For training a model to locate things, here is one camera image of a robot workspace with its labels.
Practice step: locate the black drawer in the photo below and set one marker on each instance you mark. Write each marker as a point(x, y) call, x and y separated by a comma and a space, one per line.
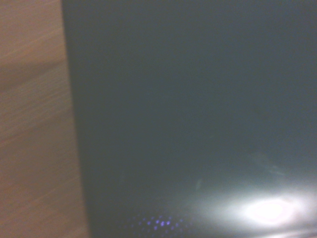
point(188, 111)

